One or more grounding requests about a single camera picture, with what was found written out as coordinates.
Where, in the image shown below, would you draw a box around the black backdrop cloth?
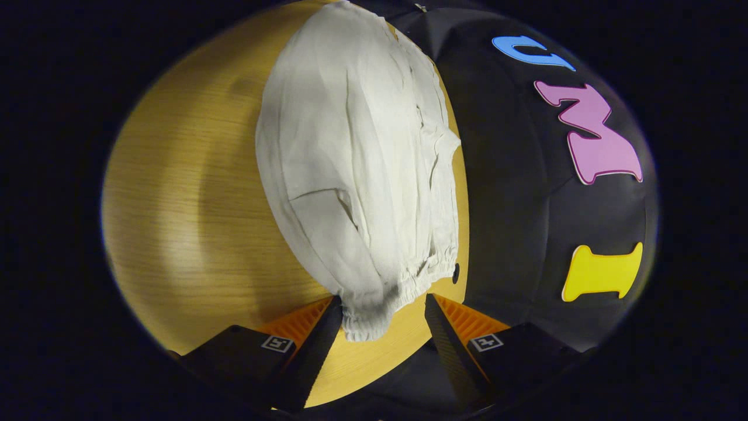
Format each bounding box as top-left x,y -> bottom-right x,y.
304,0 -> 660,419

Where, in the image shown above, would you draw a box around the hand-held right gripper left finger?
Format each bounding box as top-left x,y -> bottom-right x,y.
167,295 -> 345,413

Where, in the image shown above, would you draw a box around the white jeans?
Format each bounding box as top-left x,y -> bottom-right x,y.
255,0 -> 462,343

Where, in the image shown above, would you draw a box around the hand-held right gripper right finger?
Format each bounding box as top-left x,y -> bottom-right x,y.
424,294 -> 597,413

